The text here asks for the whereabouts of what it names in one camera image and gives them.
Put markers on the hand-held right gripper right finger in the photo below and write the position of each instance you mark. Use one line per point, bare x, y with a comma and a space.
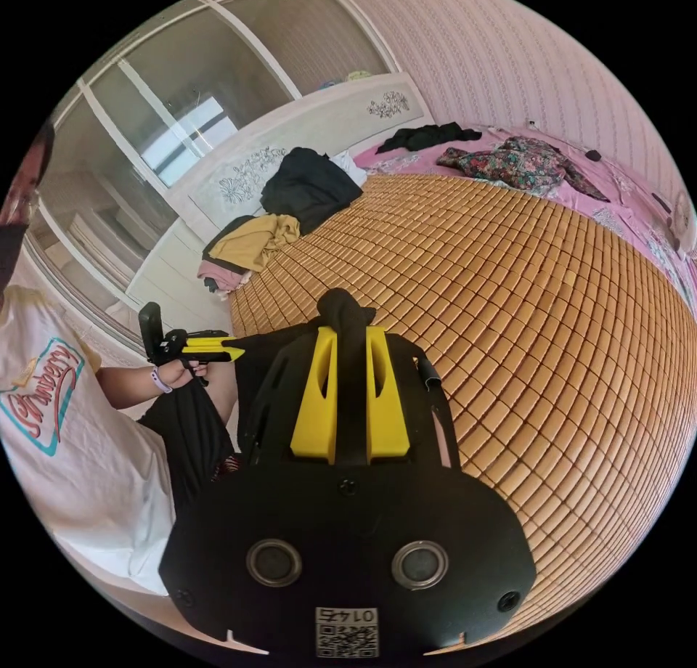
384, 406

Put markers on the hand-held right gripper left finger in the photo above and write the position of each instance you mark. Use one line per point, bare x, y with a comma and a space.
316, 406

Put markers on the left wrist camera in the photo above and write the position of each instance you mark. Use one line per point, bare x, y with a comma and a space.
148, 330

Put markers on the black garment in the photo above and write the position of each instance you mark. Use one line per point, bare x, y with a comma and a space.
425, 137

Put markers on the person's left forearm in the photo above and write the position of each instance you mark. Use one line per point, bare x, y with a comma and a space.
130, 387

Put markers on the bed with woven mat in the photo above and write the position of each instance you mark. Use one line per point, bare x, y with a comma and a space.
517, 352

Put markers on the black shirt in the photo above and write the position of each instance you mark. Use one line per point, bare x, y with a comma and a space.
348, 311

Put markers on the pile of clothes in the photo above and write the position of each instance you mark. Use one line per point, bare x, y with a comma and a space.
305, 189

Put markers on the floral garment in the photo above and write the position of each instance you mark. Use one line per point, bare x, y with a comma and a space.
517, 161

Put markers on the person's left hand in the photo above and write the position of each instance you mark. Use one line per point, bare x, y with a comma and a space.
177, 375

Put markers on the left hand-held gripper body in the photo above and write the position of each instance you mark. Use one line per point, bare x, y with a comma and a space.
173, 345

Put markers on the white wardrobe with glass doors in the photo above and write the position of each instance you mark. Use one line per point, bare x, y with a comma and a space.
163, 112

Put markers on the person's body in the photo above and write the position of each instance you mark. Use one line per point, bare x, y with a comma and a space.
71, 434

